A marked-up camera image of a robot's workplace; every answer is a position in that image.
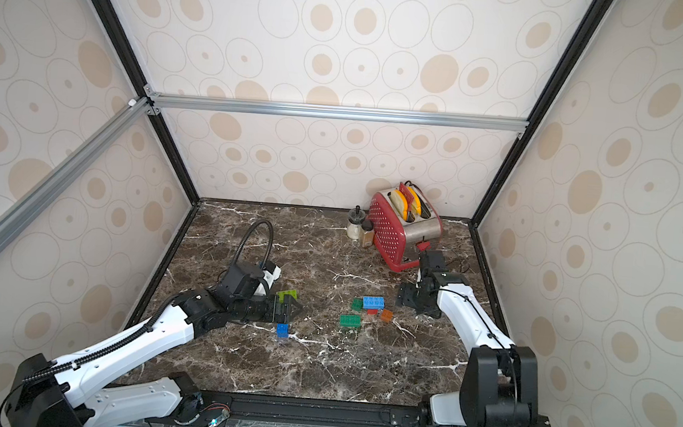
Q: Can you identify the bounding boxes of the lime green 2x4 lego brick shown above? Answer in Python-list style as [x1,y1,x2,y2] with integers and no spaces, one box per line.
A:
[277,290,298,303]

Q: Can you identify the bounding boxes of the orange 2x2 lego brick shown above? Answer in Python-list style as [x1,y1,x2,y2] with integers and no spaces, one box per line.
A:
[381,309,394,323]

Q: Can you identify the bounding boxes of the light blue 2x4 lego brick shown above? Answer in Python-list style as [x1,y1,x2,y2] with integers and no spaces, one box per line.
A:
[362,296,385,311]

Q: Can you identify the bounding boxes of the green 2x2 lego brick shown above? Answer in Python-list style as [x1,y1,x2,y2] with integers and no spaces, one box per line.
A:
[351,298,364,311]

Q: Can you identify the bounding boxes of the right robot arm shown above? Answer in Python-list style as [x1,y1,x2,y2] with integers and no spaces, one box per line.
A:
[397,250,539,427]

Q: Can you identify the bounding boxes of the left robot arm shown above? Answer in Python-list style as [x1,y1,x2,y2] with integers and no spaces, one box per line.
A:
[0,261,302,427]

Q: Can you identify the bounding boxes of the blue 2x2 lego brick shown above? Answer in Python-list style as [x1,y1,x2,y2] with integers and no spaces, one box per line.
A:
[276,323,290,339]

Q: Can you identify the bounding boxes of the red polka dot toaster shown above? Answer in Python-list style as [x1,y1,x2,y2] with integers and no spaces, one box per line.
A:
[369,180,444,272]

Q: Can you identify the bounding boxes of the brown spice jar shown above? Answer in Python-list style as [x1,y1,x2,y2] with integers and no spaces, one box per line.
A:
[359,219,375,249]

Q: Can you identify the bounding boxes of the toy bread slice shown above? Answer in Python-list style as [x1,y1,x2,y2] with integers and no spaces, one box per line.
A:
[389,189,415,223]

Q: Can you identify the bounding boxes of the yellow toy slice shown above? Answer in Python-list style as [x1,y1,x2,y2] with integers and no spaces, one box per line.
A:
[406,186,423,217]

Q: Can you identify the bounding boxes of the glass jar with black lid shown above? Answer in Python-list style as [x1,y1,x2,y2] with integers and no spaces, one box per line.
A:
[346,206,367,241]

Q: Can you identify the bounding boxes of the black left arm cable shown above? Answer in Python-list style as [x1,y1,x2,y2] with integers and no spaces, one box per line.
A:
[230,216,276,269]

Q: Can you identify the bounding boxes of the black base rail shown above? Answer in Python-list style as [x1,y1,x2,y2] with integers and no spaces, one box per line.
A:
[77,378,570,427]

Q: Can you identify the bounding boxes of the horizontal aluminium rail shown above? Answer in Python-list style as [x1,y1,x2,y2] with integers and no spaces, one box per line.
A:
[148,92,528,132]

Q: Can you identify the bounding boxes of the left diagonal aluminium rail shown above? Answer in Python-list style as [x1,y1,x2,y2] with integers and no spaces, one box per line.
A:
[0,97,151,254]

